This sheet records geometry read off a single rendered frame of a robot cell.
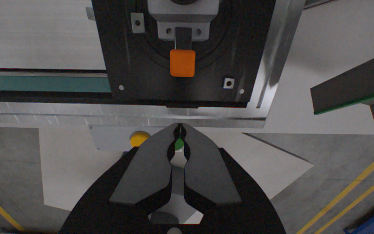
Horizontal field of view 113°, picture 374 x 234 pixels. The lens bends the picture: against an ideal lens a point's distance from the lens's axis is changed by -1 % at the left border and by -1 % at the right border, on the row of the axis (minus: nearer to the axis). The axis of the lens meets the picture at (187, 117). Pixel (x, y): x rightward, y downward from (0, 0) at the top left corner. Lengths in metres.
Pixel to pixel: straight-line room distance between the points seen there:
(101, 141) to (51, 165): 0.36
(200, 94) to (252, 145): 0.30
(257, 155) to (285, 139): 1.41
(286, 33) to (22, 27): 0.44
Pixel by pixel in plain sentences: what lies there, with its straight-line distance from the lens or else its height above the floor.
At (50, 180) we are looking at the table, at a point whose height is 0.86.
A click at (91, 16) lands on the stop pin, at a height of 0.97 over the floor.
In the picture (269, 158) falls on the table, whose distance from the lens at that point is 0.56.
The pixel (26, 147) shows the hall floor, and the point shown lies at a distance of 2.45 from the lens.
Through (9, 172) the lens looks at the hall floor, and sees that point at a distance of 3.02.
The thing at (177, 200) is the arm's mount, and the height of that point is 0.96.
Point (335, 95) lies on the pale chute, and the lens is 0.26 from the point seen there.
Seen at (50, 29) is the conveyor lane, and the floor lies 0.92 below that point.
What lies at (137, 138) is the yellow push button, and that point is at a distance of 0.28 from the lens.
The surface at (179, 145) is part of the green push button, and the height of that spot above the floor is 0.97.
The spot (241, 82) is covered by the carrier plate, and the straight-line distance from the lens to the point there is 0.24.
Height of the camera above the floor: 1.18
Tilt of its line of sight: 62 degrees down
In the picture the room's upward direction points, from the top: 178 degrees clockwise
